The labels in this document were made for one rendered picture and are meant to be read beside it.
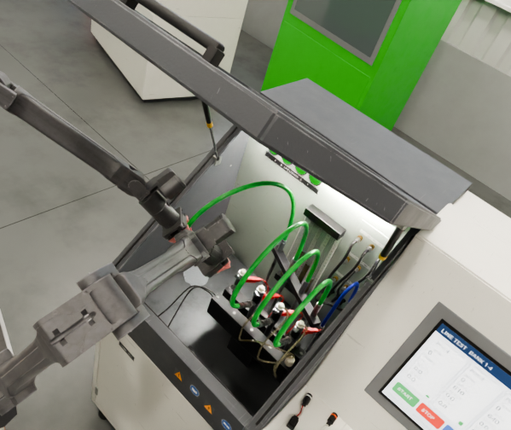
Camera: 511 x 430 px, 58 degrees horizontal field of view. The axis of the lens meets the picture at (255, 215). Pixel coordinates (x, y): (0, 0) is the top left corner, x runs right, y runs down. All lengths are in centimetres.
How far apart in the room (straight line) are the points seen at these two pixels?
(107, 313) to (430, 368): 84
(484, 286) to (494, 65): 397
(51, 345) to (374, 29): 339
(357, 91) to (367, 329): 282
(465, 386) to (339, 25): 316
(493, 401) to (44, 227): 254
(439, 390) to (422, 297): 24
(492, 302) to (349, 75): 297
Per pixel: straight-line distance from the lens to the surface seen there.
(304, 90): 172
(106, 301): 74
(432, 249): 119
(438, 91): 521
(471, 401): 131
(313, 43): 416
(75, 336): 74
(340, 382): 143
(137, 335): 161
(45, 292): 277
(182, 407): 163
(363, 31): 386
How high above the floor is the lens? 220
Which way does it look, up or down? 40 degrees down
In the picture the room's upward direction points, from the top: 20 degrees clockwise
